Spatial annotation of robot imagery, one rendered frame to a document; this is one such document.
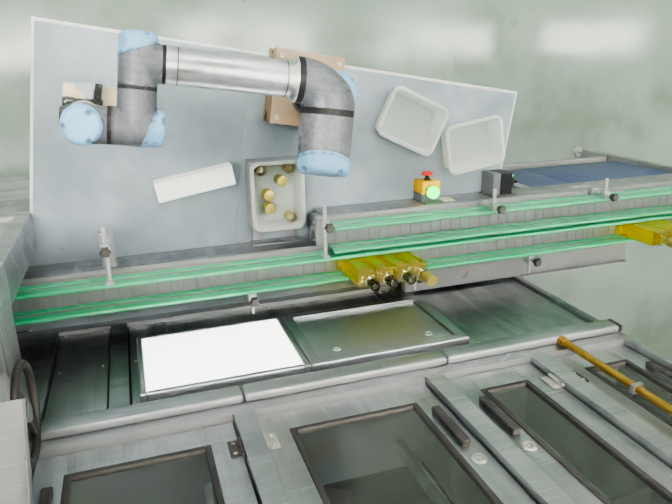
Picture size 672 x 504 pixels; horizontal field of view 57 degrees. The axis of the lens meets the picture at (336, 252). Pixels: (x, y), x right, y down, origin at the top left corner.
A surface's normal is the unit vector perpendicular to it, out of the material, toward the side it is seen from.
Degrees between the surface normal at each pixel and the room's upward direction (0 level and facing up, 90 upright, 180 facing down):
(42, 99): 0
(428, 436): 90
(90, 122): 1
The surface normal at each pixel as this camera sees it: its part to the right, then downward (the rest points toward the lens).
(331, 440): -0.02, -0.95
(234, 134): 0.32, 0.29
